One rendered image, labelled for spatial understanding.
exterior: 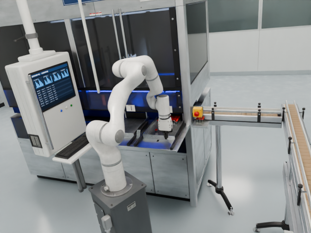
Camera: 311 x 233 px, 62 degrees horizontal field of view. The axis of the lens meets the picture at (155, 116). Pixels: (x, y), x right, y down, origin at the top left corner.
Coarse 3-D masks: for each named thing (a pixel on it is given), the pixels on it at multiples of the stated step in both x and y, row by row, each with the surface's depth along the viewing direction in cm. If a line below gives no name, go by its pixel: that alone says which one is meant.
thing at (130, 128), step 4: (148, 116) 232; (124, 120) 239; (128, 120) 238; (132, 120) 237; (136, 120) 236; (140, 120) 235; (144, 120) 226; (148, 120) 233; (124, 124) 230; (128, 124) 230; (132, 124) 229; (136, 124) 228; (140, 124) 227; (128, 128) 223; (132, 128) 222; (136, 128) 221; (128, 132) 215; (132, 132) 214; (136, 132) 210; (128, 136) 208; (132, 136) 207
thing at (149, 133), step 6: (156, 120) 230; (150, 126) 216; (156, 126) 220; (174, 126) 216; (180, 126) 208; (144, 132) 205; (150, 132) 211; (174, 132) 206; (150, 138) 201; (156, 138) 199; (162, 138) 198; (168, 138) 196; (174, 138) 194
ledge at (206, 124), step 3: (195, 120) 222; (195, 123) 217; (204, 123) 215; (207, 123) 214; (192, 126) 214; (195, 126) 213; (198, 126) 212; (201, 126) 211; (204, 126) 210; (207, 126) 210
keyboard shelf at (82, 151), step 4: (68, 144) 226; (88, 144) 220; (84, 148) 214; (88, 148) 215; (56, 152) 215; (80, 152) 209; (84, 152) 210; (72, 156) 205; (76, 156) 204; (80, 156) 206; (56, 160) 204; (60, 160) 202; (64, 160) 200; (68, 160) 199; (72, 160) 199
